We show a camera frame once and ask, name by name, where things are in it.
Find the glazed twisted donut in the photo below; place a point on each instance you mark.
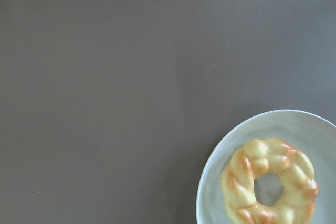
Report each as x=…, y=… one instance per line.
x=260, y=157

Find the grey-white plate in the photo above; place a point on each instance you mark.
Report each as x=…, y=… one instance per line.
x=312, y=134

